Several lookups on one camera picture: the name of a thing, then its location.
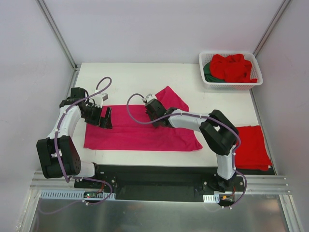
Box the pink t shirt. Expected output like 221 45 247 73
84 86 203 152

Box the white plastic laundry basket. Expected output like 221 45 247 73
198 51 263 91

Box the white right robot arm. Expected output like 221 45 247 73
143 94 240 192

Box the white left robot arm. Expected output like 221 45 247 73
36 87 112 188

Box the green t shirt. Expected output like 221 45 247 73
203 62 224 83

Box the red crumpled t shirt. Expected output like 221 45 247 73
210 54 257 83

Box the folded red t shirt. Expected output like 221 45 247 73
235 126 272 171

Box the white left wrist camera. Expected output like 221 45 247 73
89 93 108 107

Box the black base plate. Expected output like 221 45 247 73
73 165 274 203

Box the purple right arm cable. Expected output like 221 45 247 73
126 93 248 207

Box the aluminium frame rail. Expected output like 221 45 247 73
30 171 292 203

